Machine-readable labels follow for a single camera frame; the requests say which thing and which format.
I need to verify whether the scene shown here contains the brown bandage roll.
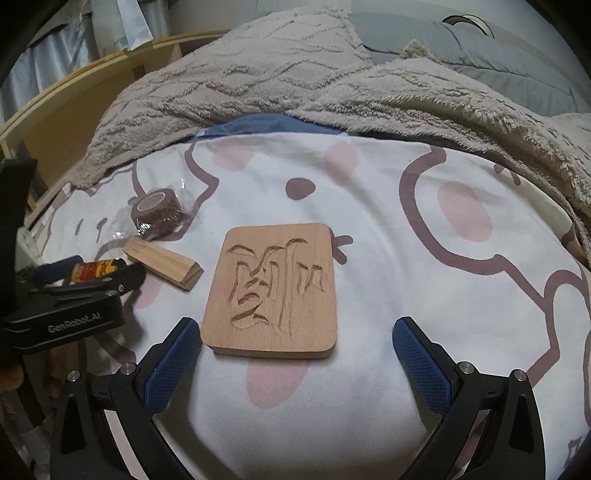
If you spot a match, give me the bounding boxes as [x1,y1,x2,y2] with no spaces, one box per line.
[117,182,204,243]

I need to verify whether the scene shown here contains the carved wooden board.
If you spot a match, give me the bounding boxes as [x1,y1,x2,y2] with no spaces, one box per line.
[201,223,340,360]

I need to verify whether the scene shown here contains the printed cartoon blanket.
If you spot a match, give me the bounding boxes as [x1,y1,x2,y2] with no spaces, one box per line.
[14,124,591,480]

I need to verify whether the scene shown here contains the wooden shelf unit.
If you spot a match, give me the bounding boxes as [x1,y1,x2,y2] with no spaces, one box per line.
[0,30,232,222]

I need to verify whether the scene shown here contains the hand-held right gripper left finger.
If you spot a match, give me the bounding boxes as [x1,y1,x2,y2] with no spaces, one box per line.
[50,316,204,480]

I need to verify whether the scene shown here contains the grey duvet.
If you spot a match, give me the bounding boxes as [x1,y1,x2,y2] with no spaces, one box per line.
[346,11,591,116]

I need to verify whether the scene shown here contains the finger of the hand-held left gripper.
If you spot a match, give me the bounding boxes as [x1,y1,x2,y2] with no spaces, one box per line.
[44,262,148,301]
[16,256,88,289]

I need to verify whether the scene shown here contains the grey curtain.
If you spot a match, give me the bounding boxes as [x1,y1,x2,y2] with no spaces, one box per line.
[0,18,98,123]

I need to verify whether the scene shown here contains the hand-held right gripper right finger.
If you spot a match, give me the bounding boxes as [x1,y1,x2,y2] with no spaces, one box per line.
[392,316,546,480]

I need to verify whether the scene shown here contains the wooden block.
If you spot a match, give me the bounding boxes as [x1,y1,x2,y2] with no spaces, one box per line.
[122,237,204,292]

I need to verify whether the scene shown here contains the blue bed sheet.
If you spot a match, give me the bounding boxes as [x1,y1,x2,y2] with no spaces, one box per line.
[194,113,352,139]

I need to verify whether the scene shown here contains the white shopping bag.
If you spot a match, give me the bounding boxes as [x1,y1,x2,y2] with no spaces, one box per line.
[95,0,174,54]

